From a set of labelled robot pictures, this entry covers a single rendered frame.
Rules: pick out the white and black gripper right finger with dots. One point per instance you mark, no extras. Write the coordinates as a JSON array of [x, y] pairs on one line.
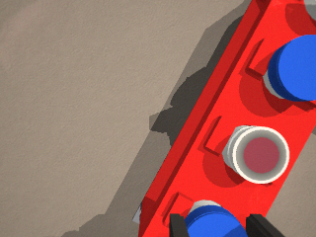
[[258, 226]]

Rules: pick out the dark grey bolted mounting bracket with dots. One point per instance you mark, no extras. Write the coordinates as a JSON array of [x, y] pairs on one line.
[[136, 216]]

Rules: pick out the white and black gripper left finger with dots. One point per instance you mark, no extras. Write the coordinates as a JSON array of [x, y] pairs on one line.
[[177, 226]]

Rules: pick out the red tube rack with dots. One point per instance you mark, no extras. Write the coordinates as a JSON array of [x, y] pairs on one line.
[[235, 94]]

